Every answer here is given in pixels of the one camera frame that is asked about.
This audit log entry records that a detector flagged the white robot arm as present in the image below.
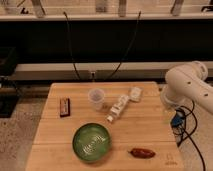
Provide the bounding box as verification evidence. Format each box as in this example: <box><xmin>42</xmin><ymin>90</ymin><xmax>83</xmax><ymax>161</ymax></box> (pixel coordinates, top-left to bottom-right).
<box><xmin>160</xmin><ymin>61</ymin><xmax>213</xmax><ymax>115</ymax></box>

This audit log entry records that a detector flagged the green ceramic bowl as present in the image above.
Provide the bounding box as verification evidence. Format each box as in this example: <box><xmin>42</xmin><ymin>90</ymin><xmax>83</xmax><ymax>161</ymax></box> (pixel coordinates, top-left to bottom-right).
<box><xmin>72</xmin><ymin>123</ymin><xmax>111</xmax><ymax>163</ymax></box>

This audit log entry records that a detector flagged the clear plastic cup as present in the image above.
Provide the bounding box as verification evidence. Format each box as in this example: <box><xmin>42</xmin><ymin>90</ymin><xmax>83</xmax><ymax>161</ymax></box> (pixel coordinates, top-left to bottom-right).
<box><xmin>88</xmin><ymin>88</ymin><xmax>105</xmax><ymax>111</ymax></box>

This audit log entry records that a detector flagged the white plastic bottle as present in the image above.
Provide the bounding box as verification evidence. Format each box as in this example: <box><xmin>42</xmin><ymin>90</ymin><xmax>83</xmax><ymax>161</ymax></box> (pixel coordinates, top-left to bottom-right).
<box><xmin>107</xmin><ymin>94</ymin><xmax>129</xmax><ymax>123</ymax></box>

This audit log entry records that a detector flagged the small white box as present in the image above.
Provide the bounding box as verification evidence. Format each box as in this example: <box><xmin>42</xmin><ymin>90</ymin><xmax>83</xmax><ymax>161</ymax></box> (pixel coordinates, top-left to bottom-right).
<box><xmin>129</xmin><ymin>87</ymin><xmax>142</xmax><ymax>102</ymax></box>

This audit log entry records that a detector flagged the dark red chocolate bar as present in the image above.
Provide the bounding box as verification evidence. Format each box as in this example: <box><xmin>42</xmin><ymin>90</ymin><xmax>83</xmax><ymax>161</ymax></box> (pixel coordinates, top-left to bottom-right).
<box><xmin>60</xmin><ymin>98</ymin><xmax>70</xmax><ymax>117</ymax></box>

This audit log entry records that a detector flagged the blue connector plug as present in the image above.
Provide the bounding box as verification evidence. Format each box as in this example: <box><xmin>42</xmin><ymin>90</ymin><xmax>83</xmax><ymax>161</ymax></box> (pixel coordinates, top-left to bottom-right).
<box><xmin>170</xmin><ymin>113</ymin><xmax>185</xmax><ymax>127</ymax></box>

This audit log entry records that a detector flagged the black box at left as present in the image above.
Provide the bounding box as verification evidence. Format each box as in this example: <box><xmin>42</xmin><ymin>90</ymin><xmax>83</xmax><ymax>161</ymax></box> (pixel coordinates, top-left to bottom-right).
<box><xmin>0</xmin><ymin>46</ymin><xmax>19</xmax><ymax>118</ymax></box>

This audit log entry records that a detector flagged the white wall outlet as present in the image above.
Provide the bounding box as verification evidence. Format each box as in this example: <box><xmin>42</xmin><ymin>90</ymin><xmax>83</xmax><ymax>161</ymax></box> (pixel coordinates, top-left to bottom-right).
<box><xmin>89</xmin><ymin>70</ymin><xmax>96</xmax><ymax>81</ymax></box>

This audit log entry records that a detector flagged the black cable left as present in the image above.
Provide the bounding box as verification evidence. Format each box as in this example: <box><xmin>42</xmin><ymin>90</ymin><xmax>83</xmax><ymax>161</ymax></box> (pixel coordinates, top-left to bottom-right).
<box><xmin>63</xmin><ymin>11</ymin><xmax>82</xmax><ymax>81</ymax></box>

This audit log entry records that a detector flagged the black cable right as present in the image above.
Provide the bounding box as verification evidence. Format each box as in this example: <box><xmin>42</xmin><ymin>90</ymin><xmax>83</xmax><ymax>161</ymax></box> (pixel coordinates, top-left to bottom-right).
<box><xmin>105</xmin><ymin>10</ymin><xmax>142</xmax><ymax>81</ymax></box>

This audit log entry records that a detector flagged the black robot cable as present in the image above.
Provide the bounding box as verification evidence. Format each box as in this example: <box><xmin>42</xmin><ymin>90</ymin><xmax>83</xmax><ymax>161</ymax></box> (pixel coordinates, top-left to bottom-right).
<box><xmin>172</xmin><ymin>100</ymin><xmax>208</xmax><ymax>171</ymax></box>

